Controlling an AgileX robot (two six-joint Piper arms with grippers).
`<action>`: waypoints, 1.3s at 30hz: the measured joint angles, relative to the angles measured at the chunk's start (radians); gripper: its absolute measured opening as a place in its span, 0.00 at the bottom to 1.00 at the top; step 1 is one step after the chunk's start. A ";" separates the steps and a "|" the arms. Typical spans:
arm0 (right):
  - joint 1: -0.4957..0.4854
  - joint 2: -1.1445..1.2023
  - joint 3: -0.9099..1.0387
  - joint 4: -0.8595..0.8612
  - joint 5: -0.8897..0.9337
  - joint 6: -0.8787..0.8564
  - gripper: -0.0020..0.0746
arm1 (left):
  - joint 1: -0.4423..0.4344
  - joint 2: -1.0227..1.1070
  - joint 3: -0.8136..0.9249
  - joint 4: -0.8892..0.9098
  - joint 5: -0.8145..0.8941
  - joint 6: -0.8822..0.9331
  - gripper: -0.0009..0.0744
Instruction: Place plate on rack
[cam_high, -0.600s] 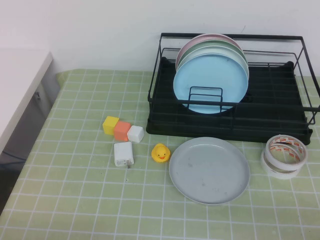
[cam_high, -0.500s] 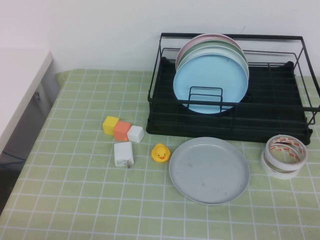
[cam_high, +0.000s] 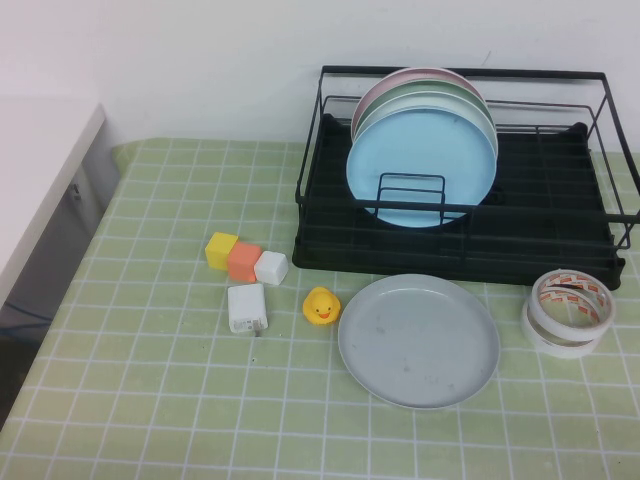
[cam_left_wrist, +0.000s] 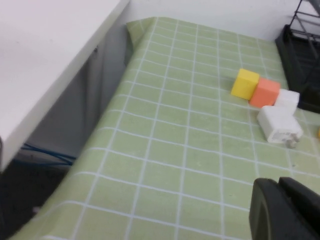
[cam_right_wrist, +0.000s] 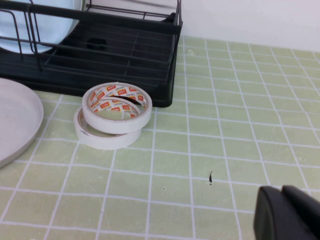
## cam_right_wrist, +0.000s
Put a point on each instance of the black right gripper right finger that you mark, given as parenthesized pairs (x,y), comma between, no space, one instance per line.
(307,207)

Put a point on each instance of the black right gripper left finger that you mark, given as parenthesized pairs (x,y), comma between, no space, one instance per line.
(270,217)

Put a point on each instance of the grey round plate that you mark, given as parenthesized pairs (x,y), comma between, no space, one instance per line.
(15,120)

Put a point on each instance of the blue round plate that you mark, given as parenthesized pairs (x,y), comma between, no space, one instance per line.
(50,27)

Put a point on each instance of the green checked tablecloth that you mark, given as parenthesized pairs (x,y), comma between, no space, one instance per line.
(225,125)

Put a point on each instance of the white tape roll orange print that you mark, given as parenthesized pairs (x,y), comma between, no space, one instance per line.
(117,123)

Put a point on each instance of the plain white tape roll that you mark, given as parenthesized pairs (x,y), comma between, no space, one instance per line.
(107,141)

